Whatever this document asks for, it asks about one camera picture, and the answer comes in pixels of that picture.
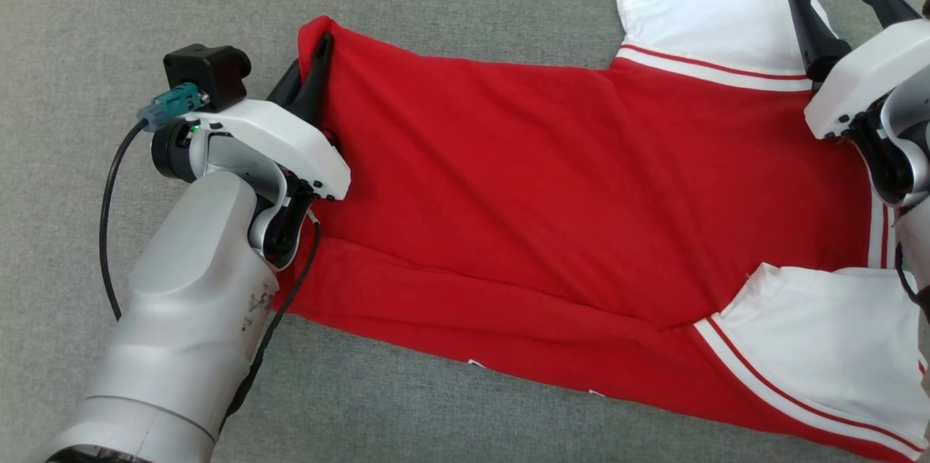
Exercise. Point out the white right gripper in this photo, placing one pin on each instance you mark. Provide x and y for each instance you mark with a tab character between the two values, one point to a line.
864	78

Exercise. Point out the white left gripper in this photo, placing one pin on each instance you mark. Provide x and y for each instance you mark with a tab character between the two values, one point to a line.
283	139

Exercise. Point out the red shirt with white sleeves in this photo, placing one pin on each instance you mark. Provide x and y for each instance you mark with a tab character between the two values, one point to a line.
545	194

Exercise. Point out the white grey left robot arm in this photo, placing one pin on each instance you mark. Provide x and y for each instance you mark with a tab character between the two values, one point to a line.
189	303

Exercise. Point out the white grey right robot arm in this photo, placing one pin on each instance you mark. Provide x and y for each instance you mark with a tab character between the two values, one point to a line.
901	150

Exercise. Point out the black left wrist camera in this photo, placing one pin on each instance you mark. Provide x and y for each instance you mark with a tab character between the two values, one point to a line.
207	74

